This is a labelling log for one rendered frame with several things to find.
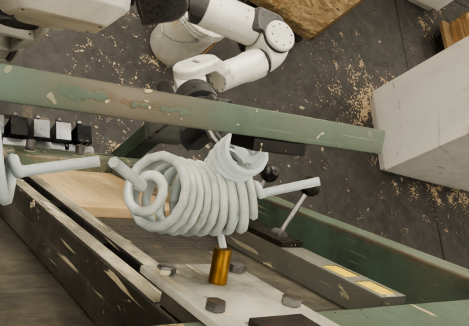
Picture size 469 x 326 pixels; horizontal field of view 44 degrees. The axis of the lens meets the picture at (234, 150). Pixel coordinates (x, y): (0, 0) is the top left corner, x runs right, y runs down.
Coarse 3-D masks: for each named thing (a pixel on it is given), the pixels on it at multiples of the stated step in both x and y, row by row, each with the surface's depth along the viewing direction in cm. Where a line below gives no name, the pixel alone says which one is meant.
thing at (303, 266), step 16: (240, 240) 105; (256, 240) 101; (256, 256) 101; (272, 256) 97; (288, 256) 94; (304, 256) 93; (320, 256) 95; (288, 272) 94; (304, 272) 91; (320, 272) 88; (352, 272) 88; (320, 288) 87; (336, 288) 85; (352, 288) 82; (368, 288) 81; (352, 304) 82; (368, 304) 80; (384, 304) 78; (400, 304) 80
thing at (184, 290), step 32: (224, 160) 46; (256, 160) 45; (32, 192) 90; (32, 224) 85; (64, 224) 74; (96, 224) 77; (64, 256) 72; (96, 256) 64; (128, 256) 66; (224, 256) 49; (96, 288) 63; (128, 288) 57; (160, 288) 58; (192, 288) 47; (224, 288) 48; (256, 288) 50; (96, 320) 62; (128, 320) 56; (160, 320) 51; (192, 320) 48; (224, 320) 41; (320, 320) 45
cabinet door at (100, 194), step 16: (48, 176) 137; (64, 176) 141; (80, 176) 145; (96, 176) 147; (112, 176) 151; (64, 192) 122; (80, 192) 125; (96, 192) 128; (112, 192) 131; (96, 208) 111; (112, 208) 113
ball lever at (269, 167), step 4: (268, 164) 112; (272, 164) 112; (264, 168) 111; (268, 168) 111; (272, 168) 111; (276, 168) 111; (260, 172) 112; (264, 172) 111; (268, 172) 111; (272, 172) 111; (276, 172) 111; (260, 176) 112; (264, 176) 111; (268, 176) 111; (272, 176) 111; (276, 176) 111; (264, 180) 112; (268, 180) 111; (272, 180) 111; (264, 184) 112; (256, 196) 111
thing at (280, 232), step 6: (318, 186) 101; (306, 192) 101; (312, 192) 101; (318, 192) 102; (300, 198) 102; (300, 204) 101; (294, 210) 101; (288, 216) 101; (288, 222) 101; (276, 228) 101; (282, 228) 100; (276, 234) 99; (282, 234) 99
